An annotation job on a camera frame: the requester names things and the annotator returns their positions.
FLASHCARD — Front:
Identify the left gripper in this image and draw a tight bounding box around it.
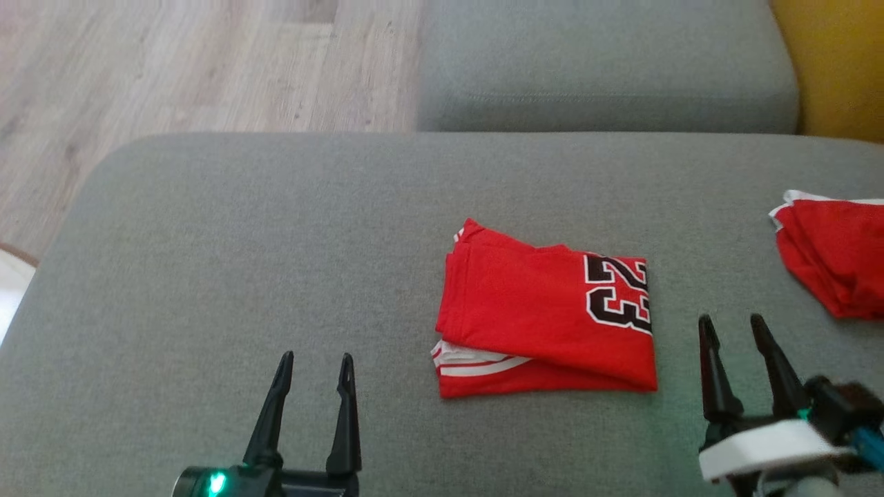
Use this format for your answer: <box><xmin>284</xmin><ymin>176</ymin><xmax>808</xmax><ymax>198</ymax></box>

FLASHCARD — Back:
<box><xmin>173</xmin><ymin>351</ymin><xmax>363</xmax><ymax>497</ymax></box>

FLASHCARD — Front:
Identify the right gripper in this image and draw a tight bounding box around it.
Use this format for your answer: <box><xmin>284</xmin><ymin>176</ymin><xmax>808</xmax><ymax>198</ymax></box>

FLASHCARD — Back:
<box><xmin>698</xmin><ymin>313</ymin><xmax>884</xmax><ymax>484</ymax></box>

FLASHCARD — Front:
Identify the red jersey white trim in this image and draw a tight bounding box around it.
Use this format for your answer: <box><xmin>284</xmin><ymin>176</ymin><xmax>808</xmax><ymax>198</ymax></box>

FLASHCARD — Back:
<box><xmin>769</xmin><ymin>190</ymin><xmax>884</xmax><ymax>320</ymax></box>

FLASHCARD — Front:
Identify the red jersey with number 23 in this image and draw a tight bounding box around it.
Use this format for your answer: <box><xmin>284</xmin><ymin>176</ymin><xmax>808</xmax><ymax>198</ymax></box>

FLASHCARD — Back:
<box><xmin>432</xmin><ymin>218</ymin><xmax>659</xmax><ymax>400</ymax></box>

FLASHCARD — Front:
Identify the large grey sofa seat cushion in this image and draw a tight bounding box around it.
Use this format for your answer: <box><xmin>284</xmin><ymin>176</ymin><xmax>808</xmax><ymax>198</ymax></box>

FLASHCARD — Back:
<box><xmin>0</xmin><ymin>131</ymin><xmax>884</xmax><ymax>497</ymax></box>

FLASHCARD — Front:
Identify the small grey sofa cushion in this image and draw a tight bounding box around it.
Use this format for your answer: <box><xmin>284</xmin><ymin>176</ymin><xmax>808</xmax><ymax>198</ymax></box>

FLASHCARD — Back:
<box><xmin>416</xmin><ymin>0</ymin><xmax>800</xmax><ymax>135</ymax></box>

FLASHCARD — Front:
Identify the right arm cable blue plug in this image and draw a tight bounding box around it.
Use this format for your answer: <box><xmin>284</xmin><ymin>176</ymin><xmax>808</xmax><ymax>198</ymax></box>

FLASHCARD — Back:
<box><xmin>848</xmin><ymin>425</ymin><xmax>884</xmax><ymax>471</ymax></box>

